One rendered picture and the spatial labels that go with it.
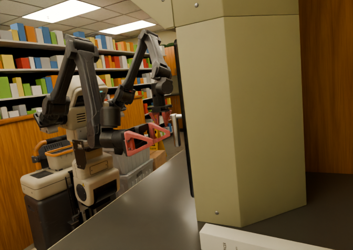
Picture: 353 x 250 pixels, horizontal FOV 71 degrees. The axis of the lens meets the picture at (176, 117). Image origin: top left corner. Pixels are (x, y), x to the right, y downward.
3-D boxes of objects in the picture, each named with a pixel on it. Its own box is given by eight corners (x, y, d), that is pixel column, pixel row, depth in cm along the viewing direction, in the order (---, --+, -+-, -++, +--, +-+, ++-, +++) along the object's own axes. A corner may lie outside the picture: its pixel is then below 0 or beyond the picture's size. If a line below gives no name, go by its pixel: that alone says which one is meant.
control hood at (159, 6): (216, 41, 84) (213, 10, 82) (174, 27, 55) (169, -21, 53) (185, 47, 89) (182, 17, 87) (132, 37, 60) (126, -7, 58)
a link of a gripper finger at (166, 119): (167, 128, 110) (164, 107, 109) (153, 128, 113) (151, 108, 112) (174, 125, 116) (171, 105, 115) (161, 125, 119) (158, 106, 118)
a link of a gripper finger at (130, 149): (161, 125, 68) (133, 126, 72) (147, 131, 61) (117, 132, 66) (164, 149, 69) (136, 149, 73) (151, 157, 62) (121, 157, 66)
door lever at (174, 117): (190, 148, 63) (194, 145, 66) (186, 111, 62) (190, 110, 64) (172, 147, 66) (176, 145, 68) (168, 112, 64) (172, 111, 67)
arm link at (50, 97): (89, 30, 103) (64, 23, 96) (99, 48, 95) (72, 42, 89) (62, 107, 126) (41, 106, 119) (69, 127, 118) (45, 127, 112)
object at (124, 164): (154, 158, 323) (151, 133, 318) (126, 176, 270) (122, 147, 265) (128, 157, 342) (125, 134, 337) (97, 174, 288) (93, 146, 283)
